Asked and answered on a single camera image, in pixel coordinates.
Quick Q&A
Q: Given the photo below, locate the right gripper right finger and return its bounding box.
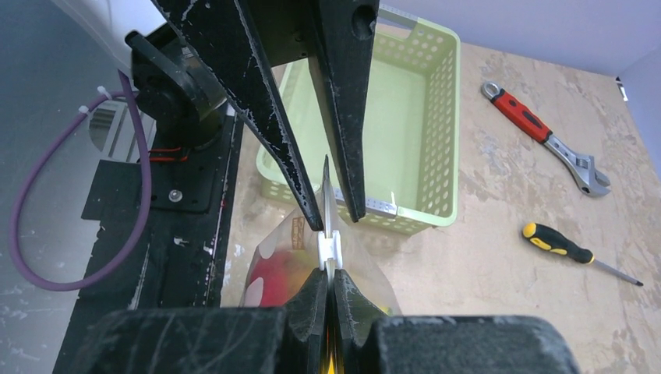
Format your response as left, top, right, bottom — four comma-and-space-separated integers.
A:
333, 270, 581, 373

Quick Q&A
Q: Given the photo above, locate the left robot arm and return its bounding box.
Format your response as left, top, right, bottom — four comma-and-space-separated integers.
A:
125, 1, 380, 231

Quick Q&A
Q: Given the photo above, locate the red handled adjustable wrench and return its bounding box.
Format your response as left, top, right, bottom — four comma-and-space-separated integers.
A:
481, 81, 610, 198

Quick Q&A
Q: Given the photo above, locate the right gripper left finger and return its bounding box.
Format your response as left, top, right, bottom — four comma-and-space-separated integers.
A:
67, 270, 327, 373

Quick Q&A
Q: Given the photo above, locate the green plastic basket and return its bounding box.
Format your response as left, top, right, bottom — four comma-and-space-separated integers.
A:
256, 5, 461, 237

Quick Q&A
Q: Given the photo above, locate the clear zip top bag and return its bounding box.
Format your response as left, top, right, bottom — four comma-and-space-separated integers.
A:
239, 159, 401, 316

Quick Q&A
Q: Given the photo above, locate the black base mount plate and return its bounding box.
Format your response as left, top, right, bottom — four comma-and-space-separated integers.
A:
55, 104, 243, 373

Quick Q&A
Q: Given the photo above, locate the yellow black screwdriver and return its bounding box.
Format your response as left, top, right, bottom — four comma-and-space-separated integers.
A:
521, 222, 644, 287

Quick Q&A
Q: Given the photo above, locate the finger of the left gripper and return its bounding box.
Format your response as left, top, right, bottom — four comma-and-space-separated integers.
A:
309, 1, 380, 222
154, 1, 323, 231

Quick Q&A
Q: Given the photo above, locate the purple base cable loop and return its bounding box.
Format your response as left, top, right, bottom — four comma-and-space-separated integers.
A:
7, 69, 154, 293

